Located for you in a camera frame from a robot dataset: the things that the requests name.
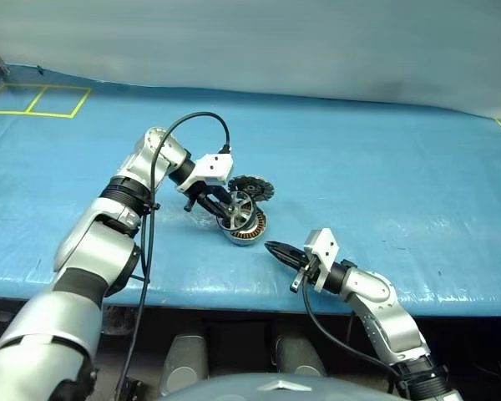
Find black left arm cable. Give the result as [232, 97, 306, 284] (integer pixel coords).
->
[115, 111, 233, 401]

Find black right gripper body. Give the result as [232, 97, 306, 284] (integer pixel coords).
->
[290, 255, 323, 293]

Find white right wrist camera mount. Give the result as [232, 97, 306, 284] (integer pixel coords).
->
[302, 227, 340, 292]

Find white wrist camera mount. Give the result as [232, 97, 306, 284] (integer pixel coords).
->
[302, 227, 340, 292]
[175, 153, 235, 194]

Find silver motor body copper windings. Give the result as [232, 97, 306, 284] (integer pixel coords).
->
[215, 190, 271, 248]

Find black toothed gear disc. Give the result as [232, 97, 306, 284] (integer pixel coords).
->
[227, 174, 276, 203]

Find grey rounded robot knee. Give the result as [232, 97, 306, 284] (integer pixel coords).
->
[159, 333, 210, 396]
[274, 335, 327, 377]

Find blue-grey robot torso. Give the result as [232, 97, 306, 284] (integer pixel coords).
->
[158, 373, 402, 401]

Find blue plastic table cover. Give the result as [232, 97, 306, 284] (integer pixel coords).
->
[0, 62, 501, 317]

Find yellow tape double rectangle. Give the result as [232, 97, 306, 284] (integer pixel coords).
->
[0, 83, 93, 119]

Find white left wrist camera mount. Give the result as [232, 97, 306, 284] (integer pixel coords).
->
[175, 153, 235, 194]

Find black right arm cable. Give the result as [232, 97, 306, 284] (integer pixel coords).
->
[301, 271, 410, 396]

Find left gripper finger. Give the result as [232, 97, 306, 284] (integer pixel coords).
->
[212, 188, 236, 205]
[200, 195, 227, 221]

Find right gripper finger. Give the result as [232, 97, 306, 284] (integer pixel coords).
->
[265, 241, 307, 261]
[266, 246, 306, 271]

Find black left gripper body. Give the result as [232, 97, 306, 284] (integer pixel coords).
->
[182, 181, 231, 214]

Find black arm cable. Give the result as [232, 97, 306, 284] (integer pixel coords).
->
[301, 271, 410, 396]
[115, 111, 233, 401]

